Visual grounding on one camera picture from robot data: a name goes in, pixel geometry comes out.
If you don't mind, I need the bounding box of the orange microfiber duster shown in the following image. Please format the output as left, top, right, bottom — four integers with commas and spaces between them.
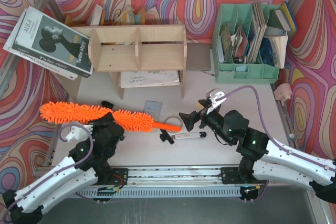
40, 102, 181, 132

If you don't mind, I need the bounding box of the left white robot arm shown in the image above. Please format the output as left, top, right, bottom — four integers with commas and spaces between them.
2, 113, 125, 223

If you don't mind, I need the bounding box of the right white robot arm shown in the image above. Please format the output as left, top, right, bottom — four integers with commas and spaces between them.
179, 100, 335, 203

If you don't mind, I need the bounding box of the wooden bookshelf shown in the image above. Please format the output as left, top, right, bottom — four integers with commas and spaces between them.
64, 24, 187, 101

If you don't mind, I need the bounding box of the yellow sticky note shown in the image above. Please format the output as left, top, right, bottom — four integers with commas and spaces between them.
195, 102, 204, 110

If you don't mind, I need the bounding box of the grey black stapler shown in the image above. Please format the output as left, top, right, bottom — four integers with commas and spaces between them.
101, 101, 114, 109

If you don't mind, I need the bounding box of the clear tube black cap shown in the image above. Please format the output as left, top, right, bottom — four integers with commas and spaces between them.
171, 132, 207, 140

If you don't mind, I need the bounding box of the black plastic clip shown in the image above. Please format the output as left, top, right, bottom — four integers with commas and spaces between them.
160, 129, 175, 145

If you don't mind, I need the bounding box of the pencil by organizer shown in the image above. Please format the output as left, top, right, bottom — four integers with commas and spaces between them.
202, 71, 214, 76

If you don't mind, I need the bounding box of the brown board behind shelf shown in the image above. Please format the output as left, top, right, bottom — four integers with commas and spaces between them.
186, 43, 211, 71

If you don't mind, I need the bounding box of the white notebook under shelf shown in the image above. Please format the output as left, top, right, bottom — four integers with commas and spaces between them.
120, 70, 181, 88

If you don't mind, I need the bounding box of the green desk organizer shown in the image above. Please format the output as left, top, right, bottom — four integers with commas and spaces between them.
212, 2, 279, 84

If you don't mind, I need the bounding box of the grey hardcover book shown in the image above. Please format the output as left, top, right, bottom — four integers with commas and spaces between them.
265, 9, 291, 36

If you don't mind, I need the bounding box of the black Twins story book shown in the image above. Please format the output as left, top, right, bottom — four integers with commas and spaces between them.
12, 8, 93, 78

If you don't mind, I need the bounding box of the white book under Twins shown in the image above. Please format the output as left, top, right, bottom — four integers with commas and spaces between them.
3, 8, 78, 80

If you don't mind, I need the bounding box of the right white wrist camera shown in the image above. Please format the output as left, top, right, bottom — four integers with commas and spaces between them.
206, 89, 226, 114

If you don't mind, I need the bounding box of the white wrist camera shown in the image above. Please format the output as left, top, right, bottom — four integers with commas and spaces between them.
206, 89, 226, 114
65, 124, 93, 142

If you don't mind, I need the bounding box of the tape roll ring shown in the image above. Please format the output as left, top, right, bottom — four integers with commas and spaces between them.
164, 115, 184, 127

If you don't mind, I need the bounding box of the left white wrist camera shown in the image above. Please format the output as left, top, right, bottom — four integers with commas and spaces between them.
65, 124, 93, 142

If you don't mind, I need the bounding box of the pink wall hook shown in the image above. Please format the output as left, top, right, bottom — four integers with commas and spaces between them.
274, 83, 292, 106

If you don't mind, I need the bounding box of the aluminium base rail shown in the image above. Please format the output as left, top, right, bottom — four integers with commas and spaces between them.
70, 163, 312, 201

